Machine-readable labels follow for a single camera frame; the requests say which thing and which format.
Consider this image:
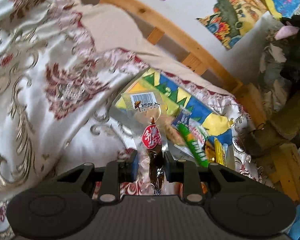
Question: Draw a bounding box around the gold foil snack packet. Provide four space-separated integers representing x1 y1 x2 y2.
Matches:
204 141 216 163

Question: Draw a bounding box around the green candy stick pack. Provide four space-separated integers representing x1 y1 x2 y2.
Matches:
177 123 209 167

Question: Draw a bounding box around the yellow snack bar wrapper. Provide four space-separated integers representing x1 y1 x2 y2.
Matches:
214 137 228 166

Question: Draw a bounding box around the dark date snack packet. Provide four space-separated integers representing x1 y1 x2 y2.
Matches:
121 90 167 196

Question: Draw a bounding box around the rice cracker pack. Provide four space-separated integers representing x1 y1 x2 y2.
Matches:
162 115 186 146

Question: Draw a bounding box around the white green seaweed snack bag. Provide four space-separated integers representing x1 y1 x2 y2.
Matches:
189 118 209 150

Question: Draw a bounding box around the blue stick snack pack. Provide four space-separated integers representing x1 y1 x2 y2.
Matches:
171 107 192 128

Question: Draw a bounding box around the grey tray with drawing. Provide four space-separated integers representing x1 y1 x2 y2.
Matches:
110 68 232 166

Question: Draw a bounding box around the floral satin bedspread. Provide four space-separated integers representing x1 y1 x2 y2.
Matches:
0 0 266 240

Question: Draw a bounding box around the wooden shelf furniture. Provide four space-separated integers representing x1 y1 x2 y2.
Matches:
235 83 300 203

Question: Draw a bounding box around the brown hanging coat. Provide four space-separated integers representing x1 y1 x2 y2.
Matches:
244 94 300 157

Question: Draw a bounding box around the cream pillow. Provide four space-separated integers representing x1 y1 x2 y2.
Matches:
74 1 230 95

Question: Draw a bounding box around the black hanging garment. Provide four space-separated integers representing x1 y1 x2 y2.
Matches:
280 15 300 83

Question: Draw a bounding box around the countryside landscape drawing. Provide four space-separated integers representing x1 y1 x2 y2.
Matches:
197 0 267 50

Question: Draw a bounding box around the pink cloth piece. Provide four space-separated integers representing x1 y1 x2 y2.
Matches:
275 25 300 40

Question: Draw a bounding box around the wooden bed rail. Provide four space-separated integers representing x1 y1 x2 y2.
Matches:
101 0 243 94

